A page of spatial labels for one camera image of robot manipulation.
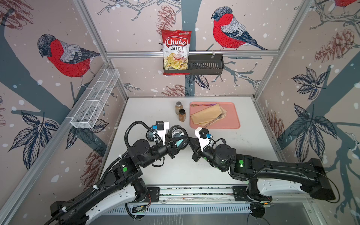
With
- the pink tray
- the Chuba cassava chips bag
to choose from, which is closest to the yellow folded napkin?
the pink tray

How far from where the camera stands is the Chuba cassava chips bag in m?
0.83

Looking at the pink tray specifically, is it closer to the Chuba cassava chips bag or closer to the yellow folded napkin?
the yellow folded napkin

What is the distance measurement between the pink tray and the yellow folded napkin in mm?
12

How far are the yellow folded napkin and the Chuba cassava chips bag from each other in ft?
1.16

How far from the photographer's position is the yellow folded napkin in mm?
1057

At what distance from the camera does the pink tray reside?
1.03 metres
